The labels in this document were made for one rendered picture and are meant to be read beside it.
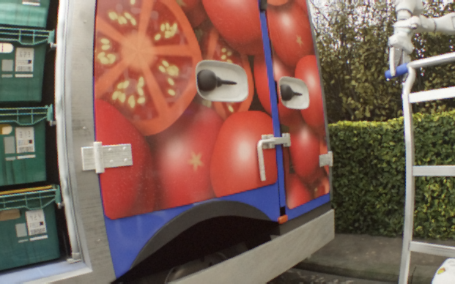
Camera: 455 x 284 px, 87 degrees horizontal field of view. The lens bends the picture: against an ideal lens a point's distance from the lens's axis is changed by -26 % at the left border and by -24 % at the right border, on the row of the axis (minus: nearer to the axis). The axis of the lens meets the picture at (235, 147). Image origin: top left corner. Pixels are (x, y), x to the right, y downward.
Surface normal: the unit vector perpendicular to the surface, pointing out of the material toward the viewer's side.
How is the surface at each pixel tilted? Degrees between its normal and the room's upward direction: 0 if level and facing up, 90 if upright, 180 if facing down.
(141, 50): 90
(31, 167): 96
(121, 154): 90
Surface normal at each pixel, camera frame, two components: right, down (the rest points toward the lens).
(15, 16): 0.72, -0.02
